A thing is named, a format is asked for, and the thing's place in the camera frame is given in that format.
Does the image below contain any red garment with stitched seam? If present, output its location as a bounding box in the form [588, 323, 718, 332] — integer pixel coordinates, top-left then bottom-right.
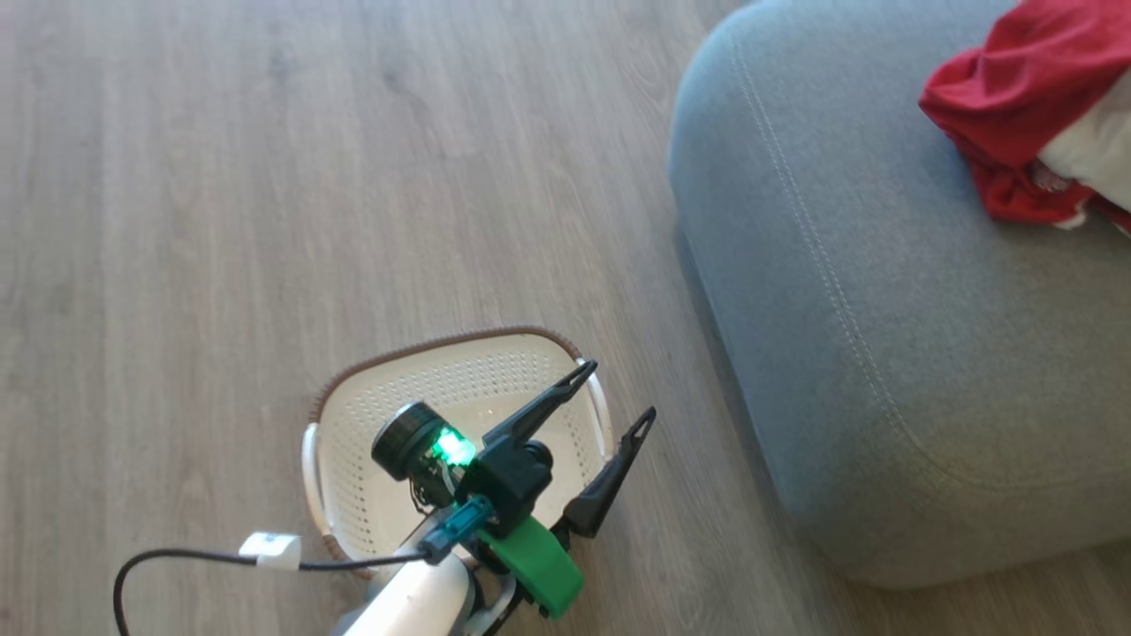
[919, 0, 1131, 173]

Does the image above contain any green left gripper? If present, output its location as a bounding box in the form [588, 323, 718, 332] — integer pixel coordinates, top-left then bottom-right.
[477, 360, 657, 619]

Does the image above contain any white cable label tag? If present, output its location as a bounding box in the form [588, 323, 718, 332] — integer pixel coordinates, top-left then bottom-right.
[239, 530, 303, 572]

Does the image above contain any white perforated plastic laundry basket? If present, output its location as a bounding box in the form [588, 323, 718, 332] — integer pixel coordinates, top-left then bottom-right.
[300, 325, 615, 581]

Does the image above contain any grey fabric sofa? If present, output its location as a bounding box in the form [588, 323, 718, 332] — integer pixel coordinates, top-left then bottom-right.
[667, 0, 1131, 591]

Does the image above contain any black cylinder with green light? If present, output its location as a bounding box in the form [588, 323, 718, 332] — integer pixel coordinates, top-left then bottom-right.
[371, 402, 444, 482]

